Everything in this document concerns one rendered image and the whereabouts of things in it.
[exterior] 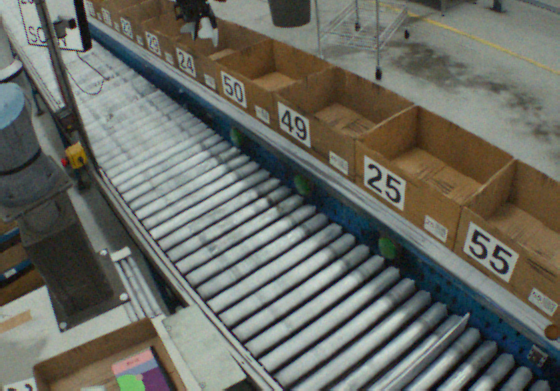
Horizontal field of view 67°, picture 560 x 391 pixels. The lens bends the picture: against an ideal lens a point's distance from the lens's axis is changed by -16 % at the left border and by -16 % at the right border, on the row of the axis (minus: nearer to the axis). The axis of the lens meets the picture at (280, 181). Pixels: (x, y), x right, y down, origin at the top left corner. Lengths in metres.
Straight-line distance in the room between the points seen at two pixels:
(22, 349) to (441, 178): 1.43
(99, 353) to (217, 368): 0.34
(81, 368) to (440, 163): 1.27
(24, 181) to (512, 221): 1.34
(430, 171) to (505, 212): 0.29
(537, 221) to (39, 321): 1.57
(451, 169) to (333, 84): 0.57
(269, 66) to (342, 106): 0.43
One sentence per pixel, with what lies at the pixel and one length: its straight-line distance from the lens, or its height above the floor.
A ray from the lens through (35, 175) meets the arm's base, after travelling 1.26.
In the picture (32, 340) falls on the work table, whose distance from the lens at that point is 1.59.
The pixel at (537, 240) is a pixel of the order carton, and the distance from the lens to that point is 1.46.
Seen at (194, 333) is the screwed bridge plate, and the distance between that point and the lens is 1.39.
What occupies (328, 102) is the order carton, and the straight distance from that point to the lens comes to 1.90.
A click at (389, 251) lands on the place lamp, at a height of 0.82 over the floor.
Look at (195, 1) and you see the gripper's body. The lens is 1.42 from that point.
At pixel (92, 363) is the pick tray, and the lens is 1.43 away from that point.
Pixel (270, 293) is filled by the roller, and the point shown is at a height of 0.75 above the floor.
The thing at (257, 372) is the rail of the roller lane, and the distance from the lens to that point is 1.31.
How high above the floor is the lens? 1.88
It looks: 39 degrees down
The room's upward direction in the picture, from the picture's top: 8 degrees counter-clockwise
